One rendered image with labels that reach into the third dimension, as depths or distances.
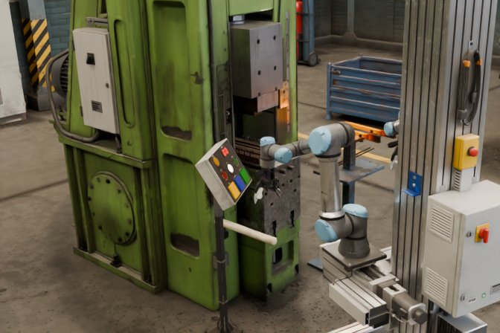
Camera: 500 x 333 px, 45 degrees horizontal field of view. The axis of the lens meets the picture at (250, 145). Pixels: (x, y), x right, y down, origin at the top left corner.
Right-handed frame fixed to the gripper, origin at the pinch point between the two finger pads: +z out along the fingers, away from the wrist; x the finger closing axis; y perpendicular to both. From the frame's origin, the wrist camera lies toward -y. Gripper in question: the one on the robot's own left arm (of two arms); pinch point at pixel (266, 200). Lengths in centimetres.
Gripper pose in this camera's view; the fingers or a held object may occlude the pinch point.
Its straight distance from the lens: 323.0
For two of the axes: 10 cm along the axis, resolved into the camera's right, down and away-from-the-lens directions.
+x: 8.9, -1.8, 4.2
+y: 4.6, 2.8, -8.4
